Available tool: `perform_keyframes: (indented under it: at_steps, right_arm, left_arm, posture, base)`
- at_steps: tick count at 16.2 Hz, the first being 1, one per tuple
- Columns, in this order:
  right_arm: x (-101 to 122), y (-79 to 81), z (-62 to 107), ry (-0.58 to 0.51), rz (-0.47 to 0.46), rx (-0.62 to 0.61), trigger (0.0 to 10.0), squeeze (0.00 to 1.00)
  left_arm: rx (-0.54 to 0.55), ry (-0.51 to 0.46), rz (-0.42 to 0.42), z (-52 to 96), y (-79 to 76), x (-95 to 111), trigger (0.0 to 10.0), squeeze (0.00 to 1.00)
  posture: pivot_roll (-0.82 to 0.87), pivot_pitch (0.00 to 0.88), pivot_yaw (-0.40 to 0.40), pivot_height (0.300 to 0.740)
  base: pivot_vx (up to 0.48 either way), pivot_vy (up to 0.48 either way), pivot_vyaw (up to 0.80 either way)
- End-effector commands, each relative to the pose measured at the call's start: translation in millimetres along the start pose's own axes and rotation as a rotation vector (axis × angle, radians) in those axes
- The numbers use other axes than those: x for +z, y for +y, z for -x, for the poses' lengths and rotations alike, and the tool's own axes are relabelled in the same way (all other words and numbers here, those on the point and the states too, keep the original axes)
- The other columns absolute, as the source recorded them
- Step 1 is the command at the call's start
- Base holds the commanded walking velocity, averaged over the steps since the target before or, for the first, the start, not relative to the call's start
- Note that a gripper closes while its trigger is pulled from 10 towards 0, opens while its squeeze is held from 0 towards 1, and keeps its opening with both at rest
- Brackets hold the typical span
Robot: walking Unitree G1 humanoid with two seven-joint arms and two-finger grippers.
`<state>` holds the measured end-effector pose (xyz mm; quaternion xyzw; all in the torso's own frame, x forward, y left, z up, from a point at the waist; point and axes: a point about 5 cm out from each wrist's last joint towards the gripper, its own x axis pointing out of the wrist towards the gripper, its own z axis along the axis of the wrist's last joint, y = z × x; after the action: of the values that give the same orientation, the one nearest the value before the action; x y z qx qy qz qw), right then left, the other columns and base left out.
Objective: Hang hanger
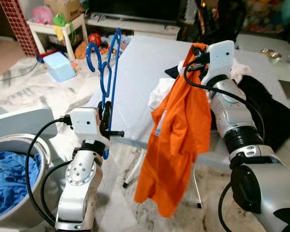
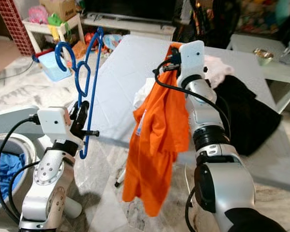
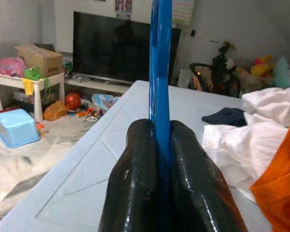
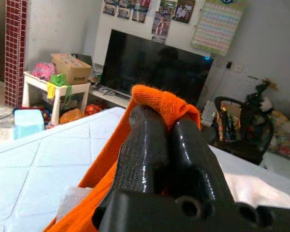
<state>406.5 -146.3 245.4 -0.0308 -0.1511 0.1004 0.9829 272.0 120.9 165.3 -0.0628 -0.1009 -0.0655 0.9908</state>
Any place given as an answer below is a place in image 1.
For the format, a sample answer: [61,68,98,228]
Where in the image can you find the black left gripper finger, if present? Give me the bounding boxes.
[100,101,112,126]

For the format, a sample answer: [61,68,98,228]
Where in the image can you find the blue plastic hanger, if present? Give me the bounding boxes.
[85,27,123,160]

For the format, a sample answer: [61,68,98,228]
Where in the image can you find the orange T-shirt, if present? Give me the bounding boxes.
[134,43,212,218]

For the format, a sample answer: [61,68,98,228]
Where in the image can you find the blue towel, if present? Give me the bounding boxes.
[0,151,41,221]

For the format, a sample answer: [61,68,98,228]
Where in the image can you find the white garment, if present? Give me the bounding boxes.
[149,60,254,111]

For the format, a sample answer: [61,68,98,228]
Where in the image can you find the white folding table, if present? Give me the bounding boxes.
[85,35,290,209]

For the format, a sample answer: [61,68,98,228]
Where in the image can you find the light blue plastic box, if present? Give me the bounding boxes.
[41,51,78,83]

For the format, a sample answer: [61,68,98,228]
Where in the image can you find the white television bench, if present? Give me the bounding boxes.
[85,14,183,39]

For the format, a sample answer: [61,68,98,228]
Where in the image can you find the red ball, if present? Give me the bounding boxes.
[87,33,103,47]

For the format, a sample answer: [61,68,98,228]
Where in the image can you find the metal bowl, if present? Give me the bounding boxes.
[261,48,283,64]

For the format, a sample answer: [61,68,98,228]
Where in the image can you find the black television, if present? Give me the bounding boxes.
[87,0,184,22]

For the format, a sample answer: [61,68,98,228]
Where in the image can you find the white side desk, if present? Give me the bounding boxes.
[234,34,290,109]

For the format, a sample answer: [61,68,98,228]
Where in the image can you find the light grey plastic lid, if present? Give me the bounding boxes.
[0,106,58,143]

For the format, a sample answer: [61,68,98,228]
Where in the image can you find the grey laundry basket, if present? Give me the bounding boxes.
[0,134,53,229]

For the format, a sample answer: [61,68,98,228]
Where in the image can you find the black garment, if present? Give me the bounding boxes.
[164,65,290,151]

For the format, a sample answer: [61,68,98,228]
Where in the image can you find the small white toy table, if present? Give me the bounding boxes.
[27,14,88,61]

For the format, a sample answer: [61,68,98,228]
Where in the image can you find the cardboard box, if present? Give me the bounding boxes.
[43,0,84,21]

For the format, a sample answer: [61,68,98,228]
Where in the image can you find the pink toy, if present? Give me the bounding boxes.
[33,6,54,25]

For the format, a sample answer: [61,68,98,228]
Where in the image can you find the red tiled pillar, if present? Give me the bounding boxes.
[0,0,40,57]

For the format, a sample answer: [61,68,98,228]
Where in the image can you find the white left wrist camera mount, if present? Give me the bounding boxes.
[69,107,106,145]

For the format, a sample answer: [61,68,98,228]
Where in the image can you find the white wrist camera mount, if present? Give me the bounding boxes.
[69,107,106,145]
[205,40,236,80]

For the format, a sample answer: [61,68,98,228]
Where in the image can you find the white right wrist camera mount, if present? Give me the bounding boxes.
[205,40,236,80]

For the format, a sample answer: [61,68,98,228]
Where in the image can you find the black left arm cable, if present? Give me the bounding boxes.
[25,115,73,228]

